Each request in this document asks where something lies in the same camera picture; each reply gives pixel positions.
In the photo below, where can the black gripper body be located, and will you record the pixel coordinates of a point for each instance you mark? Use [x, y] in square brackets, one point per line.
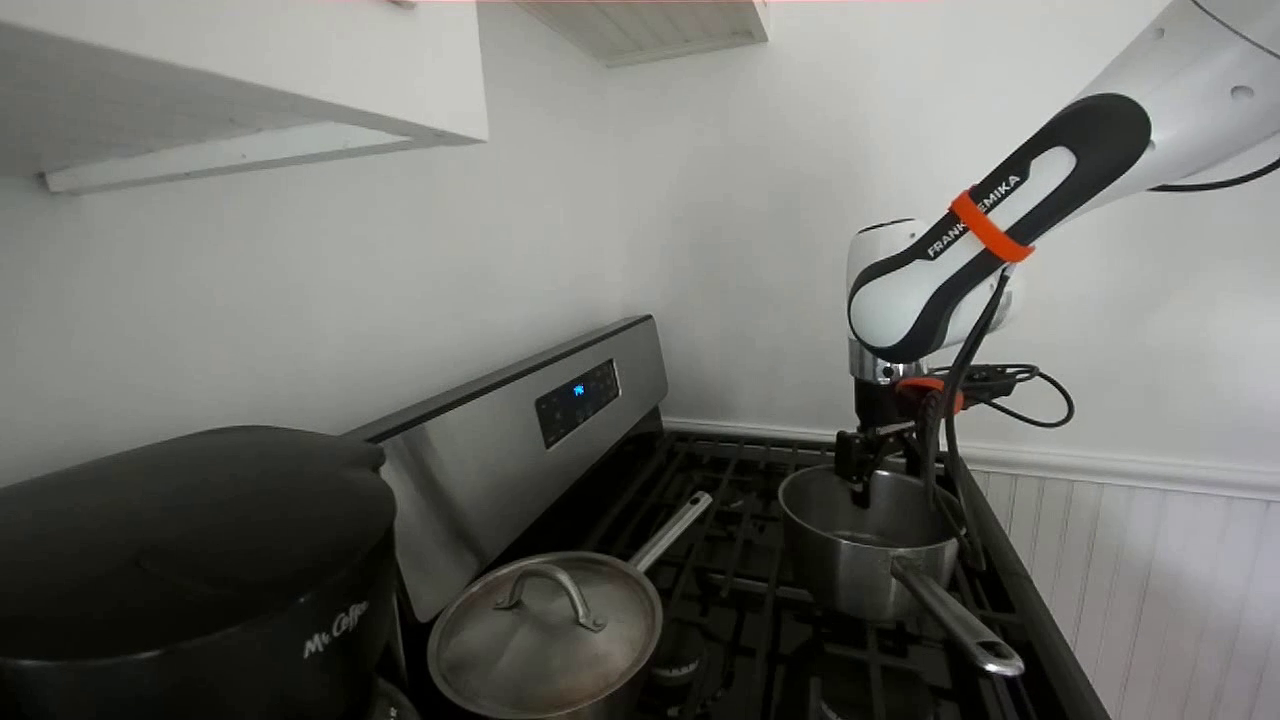
[891, 406]

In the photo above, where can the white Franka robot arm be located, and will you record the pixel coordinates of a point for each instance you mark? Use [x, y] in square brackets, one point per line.
[1173, 95]

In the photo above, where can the stainless gas stove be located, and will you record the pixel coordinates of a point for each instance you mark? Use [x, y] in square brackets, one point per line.
[520, 454]

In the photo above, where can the white range hood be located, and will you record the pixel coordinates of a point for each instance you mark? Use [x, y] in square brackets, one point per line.
[653, 26]

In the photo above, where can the black coffee maker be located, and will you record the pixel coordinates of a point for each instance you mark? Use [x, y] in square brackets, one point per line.
[184, 562]

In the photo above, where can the wrist camera with orange mount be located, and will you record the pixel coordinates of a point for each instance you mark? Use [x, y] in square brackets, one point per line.
[953, 384]

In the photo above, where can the white wall cabinet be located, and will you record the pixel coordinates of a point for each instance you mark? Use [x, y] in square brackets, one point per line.
[242, 64]

